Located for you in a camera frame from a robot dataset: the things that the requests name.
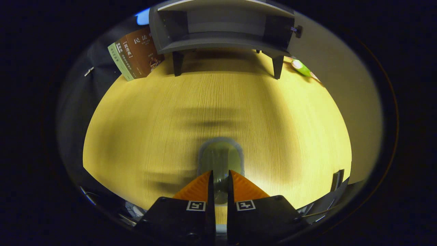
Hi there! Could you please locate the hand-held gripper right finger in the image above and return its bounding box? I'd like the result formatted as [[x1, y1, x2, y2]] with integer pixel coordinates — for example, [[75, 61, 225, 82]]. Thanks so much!
[[227, 170, 306, 246]]

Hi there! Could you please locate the green and pink plush toy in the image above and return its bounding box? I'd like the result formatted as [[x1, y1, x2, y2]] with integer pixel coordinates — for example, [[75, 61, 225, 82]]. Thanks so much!
[[290, 59, 323, 84]]

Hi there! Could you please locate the small pale green cup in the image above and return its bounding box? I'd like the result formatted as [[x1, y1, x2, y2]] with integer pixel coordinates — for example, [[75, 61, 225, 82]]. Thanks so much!
[[197, 137, 245, 205]]

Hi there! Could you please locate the grey cabinet body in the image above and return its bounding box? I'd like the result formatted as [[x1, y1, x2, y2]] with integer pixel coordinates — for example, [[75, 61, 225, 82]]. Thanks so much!
[[149, 0, 304, 80]]

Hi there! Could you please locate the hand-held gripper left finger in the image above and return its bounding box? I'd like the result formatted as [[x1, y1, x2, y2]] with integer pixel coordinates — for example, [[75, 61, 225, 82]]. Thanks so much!
[[135, 170, 216, 246]]

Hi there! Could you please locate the small black bracket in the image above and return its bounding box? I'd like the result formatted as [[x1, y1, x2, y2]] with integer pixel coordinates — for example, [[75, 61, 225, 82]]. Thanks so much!
[[330, 169, 345, 192]]

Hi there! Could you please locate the dark brown book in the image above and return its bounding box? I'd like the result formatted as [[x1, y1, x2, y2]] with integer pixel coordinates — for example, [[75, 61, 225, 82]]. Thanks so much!
[[115, 36, 151, 80]]

